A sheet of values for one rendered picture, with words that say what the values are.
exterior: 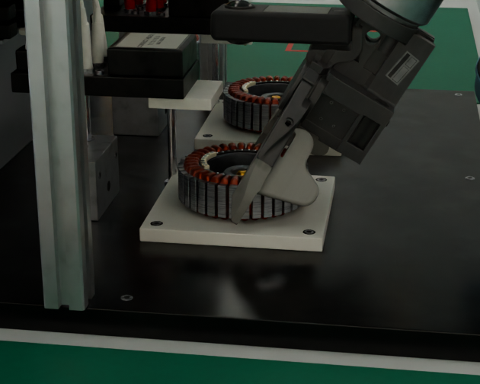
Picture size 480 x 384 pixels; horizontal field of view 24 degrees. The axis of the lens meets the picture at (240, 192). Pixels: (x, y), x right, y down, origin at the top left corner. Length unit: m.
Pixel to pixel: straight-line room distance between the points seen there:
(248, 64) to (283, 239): 0.70
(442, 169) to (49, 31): 0.48
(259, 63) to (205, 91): 0.64
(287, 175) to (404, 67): 0.13
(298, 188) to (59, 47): 0.25
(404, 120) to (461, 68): 0.34
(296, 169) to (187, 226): 0.10
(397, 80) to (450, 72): 0.65
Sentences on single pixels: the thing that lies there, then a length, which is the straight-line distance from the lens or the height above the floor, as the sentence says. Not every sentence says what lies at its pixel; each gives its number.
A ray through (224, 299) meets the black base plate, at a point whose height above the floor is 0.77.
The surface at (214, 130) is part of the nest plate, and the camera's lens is 1.16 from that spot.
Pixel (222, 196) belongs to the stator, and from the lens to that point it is 0.91.
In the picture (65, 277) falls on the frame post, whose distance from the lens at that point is 0.80.
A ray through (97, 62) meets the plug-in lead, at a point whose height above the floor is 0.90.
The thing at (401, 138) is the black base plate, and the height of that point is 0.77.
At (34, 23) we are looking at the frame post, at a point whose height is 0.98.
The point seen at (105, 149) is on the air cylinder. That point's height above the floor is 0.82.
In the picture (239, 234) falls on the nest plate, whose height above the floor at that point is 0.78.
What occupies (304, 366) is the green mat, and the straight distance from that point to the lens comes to 0.77.
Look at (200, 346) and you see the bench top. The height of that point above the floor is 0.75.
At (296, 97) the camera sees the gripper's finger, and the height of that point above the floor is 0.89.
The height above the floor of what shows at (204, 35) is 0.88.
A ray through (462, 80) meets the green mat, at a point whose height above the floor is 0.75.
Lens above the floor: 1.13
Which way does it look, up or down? 20 degrees down
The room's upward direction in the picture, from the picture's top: straight up
